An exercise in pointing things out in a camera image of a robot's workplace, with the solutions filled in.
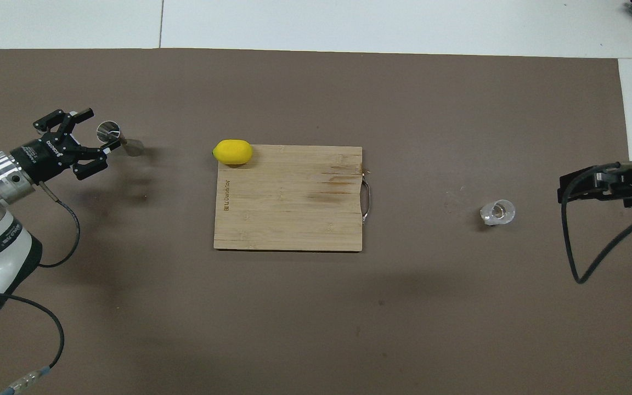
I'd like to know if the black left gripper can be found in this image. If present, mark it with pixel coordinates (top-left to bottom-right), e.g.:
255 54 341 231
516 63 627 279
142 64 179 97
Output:
11 108 122 185

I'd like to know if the steel jigger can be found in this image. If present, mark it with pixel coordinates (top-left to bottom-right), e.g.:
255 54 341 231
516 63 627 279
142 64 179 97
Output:
97 121 145 158

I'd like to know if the small clear glass cup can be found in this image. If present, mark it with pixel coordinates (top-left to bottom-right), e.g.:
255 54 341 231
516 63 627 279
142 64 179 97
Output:
479 200 516 227

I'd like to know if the yellow lemon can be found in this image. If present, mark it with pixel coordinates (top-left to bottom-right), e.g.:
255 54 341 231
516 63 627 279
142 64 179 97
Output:
212 139 254 166

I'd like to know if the wooden cutting board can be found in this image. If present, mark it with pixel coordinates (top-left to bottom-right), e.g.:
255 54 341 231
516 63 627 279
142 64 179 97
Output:
213 145 373 252

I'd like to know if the brown table mat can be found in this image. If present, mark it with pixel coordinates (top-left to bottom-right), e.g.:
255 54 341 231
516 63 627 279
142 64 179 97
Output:
0 48 632 395

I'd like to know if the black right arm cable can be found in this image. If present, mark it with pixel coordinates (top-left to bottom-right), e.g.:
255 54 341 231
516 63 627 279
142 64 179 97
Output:
561 161 632 284

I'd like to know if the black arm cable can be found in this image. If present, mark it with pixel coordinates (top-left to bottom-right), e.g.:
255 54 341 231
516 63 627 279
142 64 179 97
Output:
0 183 82 395
561 161 632 284

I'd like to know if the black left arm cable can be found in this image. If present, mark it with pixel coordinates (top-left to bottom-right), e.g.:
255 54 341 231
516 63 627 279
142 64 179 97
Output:
0 183 82 395

